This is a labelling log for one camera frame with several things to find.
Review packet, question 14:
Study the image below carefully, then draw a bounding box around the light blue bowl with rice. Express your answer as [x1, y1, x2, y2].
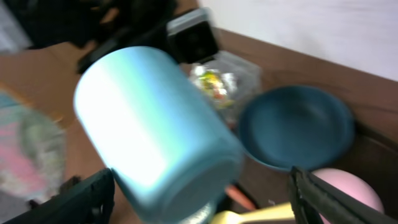
[178, 202, 216, 224]

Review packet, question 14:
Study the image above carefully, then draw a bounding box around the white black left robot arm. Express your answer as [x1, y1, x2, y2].
[1, 0, 178, 74]

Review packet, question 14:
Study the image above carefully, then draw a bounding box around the colourful snack wrapper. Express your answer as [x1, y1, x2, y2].
[198, 70, 234, 109]

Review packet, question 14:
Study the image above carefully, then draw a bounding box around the orange brown food piece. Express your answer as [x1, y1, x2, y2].
[225, 185, 257, 210]

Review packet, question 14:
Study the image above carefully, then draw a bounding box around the pink plastic cup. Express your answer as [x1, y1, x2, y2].
[312, 168, 384, 213]

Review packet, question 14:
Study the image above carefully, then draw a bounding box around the dark blue plate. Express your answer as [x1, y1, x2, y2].
[236, 85, 355, 172]

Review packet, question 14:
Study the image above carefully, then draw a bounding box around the dark brown serving tray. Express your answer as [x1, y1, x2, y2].
[234, 122, 397, 220]

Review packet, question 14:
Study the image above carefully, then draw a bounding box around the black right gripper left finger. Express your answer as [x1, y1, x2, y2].
[5, 168, 115, 224]

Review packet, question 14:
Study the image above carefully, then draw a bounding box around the yellow plastic spoon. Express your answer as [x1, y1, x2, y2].
[210, 202, 295, 224]

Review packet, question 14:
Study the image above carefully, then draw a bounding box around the light blue plastic cup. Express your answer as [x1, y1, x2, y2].
[74, 47, 244, 223]

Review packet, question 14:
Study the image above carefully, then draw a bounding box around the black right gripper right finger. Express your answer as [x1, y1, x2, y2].
[289, 167, 397, 224]

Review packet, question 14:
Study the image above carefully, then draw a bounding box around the clear plastic waste bin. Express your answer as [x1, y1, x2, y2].
[189, 50, 262, 124]

